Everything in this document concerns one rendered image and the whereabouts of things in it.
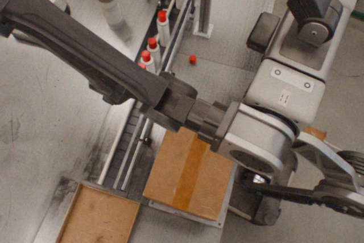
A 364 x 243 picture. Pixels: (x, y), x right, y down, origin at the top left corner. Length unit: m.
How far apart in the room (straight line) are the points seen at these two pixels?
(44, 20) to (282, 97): 0.43
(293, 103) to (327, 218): 1.72
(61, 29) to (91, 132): 0.83
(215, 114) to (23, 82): 1.14
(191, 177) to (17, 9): 0.64
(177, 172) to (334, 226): 1.53
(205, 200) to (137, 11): 1.01
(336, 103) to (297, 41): 1.88
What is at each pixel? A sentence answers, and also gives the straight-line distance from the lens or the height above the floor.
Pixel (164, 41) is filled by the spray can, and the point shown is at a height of 0.93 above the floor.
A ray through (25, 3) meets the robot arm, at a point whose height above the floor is 1.67.
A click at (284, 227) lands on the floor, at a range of 2.11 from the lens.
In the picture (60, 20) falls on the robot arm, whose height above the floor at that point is 1.63.
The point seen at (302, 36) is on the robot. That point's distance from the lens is 0.62.
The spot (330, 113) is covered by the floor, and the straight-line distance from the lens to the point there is 2.42.
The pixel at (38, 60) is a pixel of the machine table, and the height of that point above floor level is 0.83.
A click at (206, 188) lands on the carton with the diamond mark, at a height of 1.12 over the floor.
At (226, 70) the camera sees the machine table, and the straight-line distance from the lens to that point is 1.36.
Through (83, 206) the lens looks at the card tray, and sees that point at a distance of 1.23.
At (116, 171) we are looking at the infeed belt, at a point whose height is 0.88.
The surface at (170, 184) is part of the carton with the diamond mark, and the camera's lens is 0.88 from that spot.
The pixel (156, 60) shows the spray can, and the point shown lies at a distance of 1.21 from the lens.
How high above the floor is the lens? 2.00
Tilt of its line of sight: 68 degrees down
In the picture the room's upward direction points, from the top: 1 degrees counter-clockwise
